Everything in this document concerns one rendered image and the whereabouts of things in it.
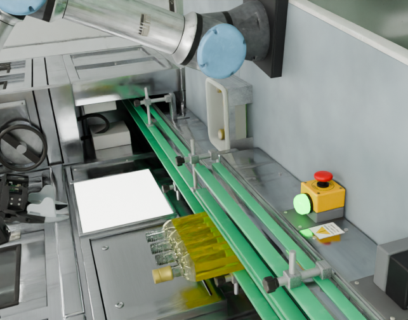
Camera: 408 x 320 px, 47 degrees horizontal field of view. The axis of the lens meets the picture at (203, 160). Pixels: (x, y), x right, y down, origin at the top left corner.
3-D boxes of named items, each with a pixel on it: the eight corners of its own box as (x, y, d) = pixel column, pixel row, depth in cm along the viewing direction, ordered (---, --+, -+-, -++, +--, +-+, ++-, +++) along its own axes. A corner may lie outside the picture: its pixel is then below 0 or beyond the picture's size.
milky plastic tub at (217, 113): (231, 136, 163) (208, 140, 160) (229, 72, 154) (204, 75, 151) (252, 153, 147) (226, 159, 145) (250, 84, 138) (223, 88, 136)
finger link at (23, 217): (44, 220, 104) (2, 212, 102) (42, 226, 104) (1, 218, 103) (48, 211, 108) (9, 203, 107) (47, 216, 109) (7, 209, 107)
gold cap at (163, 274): (171, 279, 115) (153, 284, 114) (168, 265, 116) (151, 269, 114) (174, 280, 112) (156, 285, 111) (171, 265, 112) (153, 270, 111)
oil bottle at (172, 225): (231, 221, 139) (162, 237, 133) (231, 204, 137) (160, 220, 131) (238, 230, 134) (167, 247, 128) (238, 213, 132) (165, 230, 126)
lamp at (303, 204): (302, 207, 105) (290, 209, 105) (302, 189, 104) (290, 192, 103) (313, 216, 101) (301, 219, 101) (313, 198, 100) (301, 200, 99)
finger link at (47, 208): (70, 204, 105) (28, 195, 103) (65, 227, 107) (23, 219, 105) (72, 198, 108) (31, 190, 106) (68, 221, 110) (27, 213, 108)
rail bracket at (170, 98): (186, 118, 205) (136, 126, 199) (183, 80, 198) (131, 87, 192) (190, 121, 201) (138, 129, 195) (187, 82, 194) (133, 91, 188)
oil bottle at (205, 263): (256, 252, 124) (178, 272, 118) (256, 234, 121) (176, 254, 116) (265, 265, 119) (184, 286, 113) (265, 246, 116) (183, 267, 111)
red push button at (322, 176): (309, 185, 103) (310, 171, 102) (325, 181, 104) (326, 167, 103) (319, 192, 100) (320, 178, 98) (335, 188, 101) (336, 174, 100)
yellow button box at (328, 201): (328, 202, 109) (299, 209, 107) (329, 173, 106) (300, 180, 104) (345, 216, 103) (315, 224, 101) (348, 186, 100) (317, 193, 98)
